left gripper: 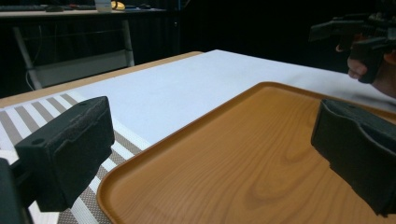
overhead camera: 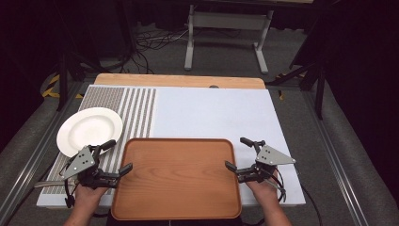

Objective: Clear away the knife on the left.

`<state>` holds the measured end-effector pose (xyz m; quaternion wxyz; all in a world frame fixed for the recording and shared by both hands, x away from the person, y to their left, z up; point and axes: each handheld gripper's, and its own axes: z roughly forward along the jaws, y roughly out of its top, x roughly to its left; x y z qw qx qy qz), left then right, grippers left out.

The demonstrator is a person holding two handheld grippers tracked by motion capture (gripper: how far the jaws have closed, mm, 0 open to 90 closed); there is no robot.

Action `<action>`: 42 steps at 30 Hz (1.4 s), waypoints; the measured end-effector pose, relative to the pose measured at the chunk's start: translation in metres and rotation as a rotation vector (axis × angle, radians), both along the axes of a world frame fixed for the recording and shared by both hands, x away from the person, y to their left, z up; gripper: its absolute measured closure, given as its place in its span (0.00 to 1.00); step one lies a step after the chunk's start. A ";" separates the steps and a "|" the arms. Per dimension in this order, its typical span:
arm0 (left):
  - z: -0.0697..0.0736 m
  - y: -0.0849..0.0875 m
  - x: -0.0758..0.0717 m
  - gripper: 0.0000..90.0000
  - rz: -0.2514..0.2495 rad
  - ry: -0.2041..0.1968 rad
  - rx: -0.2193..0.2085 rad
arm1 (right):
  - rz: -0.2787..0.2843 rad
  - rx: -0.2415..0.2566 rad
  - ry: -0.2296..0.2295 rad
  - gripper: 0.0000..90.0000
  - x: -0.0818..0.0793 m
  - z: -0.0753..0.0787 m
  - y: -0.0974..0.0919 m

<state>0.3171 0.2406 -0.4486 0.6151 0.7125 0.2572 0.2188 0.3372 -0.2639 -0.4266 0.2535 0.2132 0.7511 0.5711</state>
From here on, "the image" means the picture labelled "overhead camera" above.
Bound person's left hand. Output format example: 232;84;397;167
73;185;109;211

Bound white table cover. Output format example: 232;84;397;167
36;84;307;209

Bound bundle of floor cables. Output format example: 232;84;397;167
134;27;190;53

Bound grey metal desk frame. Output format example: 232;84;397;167
184;4;275;75

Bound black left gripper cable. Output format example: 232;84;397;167
63;178;77;209

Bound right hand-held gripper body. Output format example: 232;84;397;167
236;144;296;185

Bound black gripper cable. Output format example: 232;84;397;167
269;169;324;226
63;178;77;209

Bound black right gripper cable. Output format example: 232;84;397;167
269;169;324;226

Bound black metal stand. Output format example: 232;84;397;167
56;51;106;113
265;0;327;121

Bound white round plate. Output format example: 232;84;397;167
56;106;124;158

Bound brown wooden tray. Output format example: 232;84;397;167
110;137;243;221

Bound aluminium rail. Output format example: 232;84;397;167
0;80;87;226
301;89;371;226

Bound silver cutlery piece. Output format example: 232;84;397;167
33;180;78;189

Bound grey striped placemat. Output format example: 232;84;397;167
41;86;157;195

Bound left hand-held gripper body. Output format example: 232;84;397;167
61;145;122;190

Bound person's right hand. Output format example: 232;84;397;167
246;173;280;207

